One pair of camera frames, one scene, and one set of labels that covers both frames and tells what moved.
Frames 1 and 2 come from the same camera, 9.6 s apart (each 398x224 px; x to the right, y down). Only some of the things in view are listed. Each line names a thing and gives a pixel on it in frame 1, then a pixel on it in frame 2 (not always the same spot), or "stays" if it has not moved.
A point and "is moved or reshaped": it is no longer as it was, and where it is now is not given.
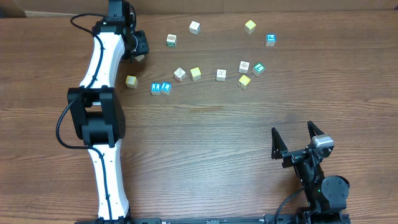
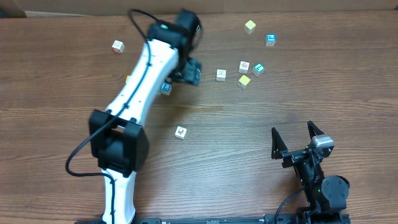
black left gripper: x=141 y=45 -> x=191 y=73
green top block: x=258 y=68 stays
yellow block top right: x=249 y=27 stays
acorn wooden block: x=140 y=57 is moved or reshaped
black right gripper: x=296 y=154 stays
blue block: x=165 y=88 stays
